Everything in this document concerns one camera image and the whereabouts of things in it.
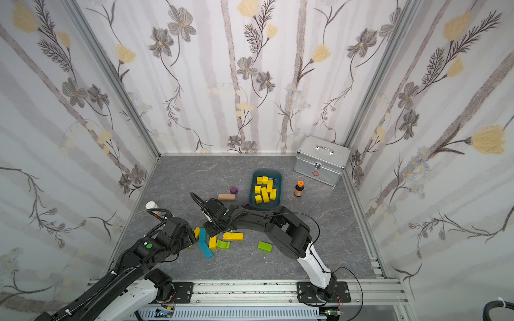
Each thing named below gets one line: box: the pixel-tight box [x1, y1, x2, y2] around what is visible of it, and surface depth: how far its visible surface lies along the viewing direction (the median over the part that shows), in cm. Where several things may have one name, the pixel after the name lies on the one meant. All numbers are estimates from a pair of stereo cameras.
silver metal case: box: [293, 135, 352, 188], surface depth 104 cm
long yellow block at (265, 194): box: [261, 186, 270, 204], surface depth 103 cm
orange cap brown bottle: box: [293, 179, 305, 197], surface depth 100 cm
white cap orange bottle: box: [145, 200, 162, 217], surface depth 92 cm
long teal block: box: [197, 234, 214, 260], surface depth 86 cm
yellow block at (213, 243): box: [208, 235, 219, 251], surface depth 86 cm
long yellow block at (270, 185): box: [267, 179, 274, 193], surface depth 106 cm
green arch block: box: [216, 239, 231, 250], surface depth 86 cm
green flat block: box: [257, 241, 274, 254], surface depth 85 cm
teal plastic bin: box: [248, 168, 283, 210], surface depth 106 cm
